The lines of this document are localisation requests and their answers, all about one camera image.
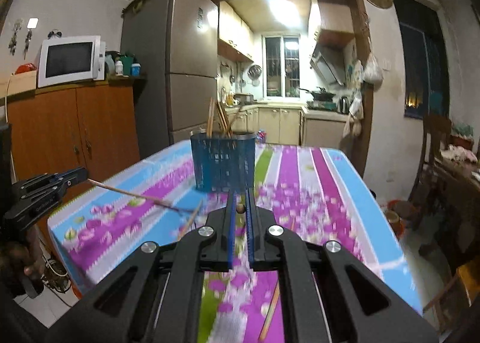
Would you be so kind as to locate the white hanging plastic bag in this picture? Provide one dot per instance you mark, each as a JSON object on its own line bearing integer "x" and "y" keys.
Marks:
{"x": 372, "y": 72}

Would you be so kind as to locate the dark wooden side table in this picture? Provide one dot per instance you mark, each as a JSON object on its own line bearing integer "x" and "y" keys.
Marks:
{"x": 462, "y": 193}

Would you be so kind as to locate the orange wooden cabinet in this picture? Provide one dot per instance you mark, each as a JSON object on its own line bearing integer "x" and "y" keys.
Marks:
{"x": 90, "y": 125}

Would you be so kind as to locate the dark window with curtain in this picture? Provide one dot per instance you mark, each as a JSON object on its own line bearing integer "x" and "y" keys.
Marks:
{"x": 427, "y": 89}

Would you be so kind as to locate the steel range hood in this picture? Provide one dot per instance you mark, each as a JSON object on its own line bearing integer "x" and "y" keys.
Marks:
{"x": 328, "y": 64}

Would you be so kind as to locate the dark wooden chair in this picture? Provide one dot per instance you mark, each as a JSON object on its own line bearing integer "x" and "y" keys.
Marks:
{"x": 436, "y": 134}

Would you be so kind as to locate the blue perforated utensil holder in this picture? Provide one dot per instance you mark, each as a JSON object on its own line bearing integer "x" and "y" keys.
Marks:
{"x": 223, "y": 164}

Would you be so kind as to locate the chopsticks bundle in holder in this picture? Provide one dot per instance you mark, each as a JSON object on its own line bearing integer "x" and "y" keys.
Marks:
{"x": 217, "y": 113}

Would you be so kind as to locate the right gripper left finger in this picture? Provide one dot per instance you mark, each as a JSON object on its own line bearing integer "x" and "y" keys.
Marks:
{"x": 155, "y": 294}

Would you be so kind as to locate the white microwave oven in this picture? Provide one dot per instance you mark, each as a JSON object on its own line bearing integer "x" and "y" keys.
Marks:
{"x": 71, "y": 59}

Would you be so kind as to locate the grey refrigerator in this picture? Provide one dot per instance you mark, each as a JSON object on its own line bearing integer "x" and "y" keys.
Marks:
{"x": 175, "y": 42}

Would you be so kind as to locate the floral purple blue tablecloth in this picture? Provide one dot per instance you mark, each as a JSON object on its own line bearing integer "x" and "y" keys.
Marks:
{"x": 315, "y": 192}

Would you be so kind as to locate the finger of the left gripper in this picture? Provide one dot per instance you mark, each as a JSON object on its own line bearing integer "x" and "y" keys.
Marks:
{"x": 46, "y": 182}
{"x": 32, "y": 207}

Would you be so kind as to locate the white bottle on cabinet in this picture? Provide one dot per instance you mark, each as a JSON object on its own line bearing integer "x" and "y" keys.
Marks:
{"x": 119, "y": 68}

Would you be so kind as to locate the kitchen window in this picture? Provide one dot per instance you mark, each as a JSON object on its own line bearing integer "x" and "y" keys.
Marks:
{"x": 281, "y": 66}

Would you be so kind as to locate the blue cup on cabinet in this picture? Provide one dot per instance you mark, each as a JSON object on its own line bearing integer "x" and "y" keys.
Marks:
{"x": 136, "y": 69}

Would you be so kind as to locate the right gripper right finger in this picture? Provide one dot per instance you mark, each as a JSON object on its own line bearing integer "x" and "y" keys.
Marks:
{"x": 327, "y": 294}

